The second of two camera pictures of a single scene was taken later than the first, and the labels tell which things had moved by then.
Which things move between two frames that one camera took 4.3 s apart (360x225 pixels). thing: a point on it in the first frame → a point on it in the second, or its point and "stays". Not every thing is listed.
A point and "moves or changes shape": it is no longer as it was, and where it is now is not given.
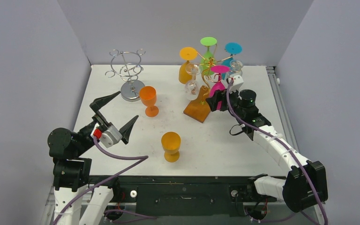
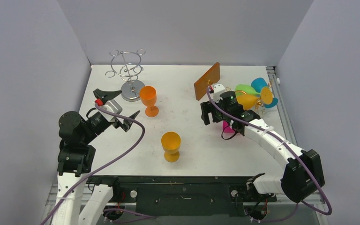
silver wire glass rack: [127, 65] stays
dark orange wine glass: [148, 94] stays
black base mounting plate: [184, 195] stays
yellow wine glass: [185, 74] → [248, 101]
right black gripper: [216, 103] → [211, 112]
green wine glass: [207, 59] moves or changes shape
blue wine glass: [231, 48] → [258, 84]
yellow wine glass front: [171, 142] stays
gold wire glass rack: [200, 109] → [211, 77]
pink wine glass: [219, 86] → [227, 130]
